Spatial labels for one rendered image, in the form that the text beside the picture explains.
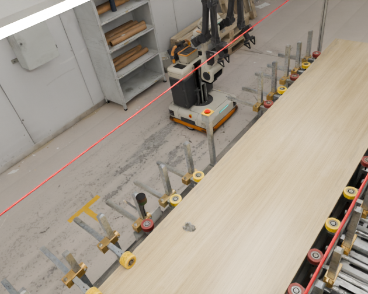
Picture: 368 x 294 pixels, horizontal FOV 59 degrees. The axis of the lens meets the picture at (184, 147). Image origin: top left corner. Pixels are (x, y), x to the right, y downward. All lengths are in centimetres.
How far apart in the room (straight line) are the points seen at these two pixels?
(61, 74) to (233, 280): 353
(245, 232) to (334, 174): 73
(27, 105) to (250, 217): 324
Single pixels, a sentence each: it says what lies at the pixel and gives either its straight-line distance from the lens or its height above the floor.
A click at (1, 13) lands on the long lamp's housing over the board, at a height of 235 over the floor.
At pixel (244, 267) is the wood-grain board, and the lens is 188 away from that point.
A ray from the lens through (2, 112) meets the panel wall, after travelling 437.
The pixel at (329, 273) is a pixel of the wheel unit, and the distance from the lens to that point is 191.
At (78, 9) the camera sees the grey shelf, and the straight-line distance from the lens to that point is 450.
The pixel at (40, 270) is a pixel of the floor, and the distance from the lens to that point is 340.
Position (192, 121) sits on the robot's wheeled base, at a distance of 400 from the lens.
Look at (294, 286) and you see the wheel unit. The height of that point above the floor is 91.
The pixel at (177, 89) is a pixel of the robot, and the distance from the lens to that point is 394.
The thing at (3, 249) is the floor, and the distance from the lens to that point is 375.
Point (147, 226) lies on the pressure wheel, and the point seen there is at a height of 91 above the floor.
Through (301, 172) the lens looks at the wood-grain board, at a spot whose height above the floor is 90.
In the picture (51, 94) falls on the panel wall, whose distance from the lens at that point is 460.
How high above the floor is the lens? 255
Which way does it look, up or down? 41 degrees down
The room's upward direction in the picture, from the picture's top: 11 degrees counter-clockwise
